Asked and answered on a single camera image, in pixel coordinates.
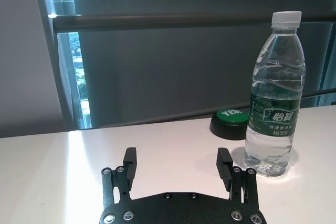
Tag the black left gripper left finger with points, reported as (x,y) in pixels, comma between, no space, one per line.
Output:
(130,161)

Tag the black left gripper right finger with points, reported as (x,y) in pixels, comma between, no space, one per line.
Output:
(223,163)

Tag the clear water bottle green label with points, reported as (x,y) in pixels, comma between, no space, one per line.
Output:
(275,119)

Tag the green YES button black base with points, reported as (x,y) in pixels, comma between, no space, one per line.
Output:
(228,127)

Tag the thick grey handrail bar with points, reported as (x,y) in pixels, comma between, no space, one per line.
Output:
(157,22)

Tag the grey window frame glass strip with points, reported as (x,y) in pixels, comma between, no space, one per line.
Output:
(65,77)

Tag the thin dark rail bar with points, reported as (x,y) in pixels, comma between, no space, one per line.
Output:
(323,93)

